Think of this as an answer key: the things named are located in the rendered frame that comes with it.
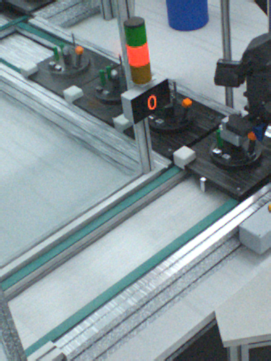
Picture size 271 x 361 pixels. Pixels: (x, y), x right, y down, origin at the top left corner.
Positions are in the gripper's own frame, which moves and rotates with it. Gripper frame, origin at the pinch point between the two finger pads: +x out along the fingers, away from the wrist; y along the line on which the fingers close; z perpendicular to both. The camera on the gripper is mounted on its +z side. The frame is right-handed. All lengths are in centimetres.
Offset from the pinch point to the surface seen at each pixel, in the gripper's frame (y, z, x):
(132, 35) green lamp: -21.1, -18.5, -30.5
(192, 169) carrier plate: -12.1, -13.4, 12.1
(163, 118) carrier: -2.5, -34.6, 9.8
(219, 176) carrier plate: -9.4, -5.9, 12.1
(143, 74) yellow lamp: -20.3, -17.8, -19.7
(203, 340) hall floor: -1, -31, 109
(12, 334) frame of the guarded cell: -83, 13, -7
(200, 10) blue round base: 59, -81, 15
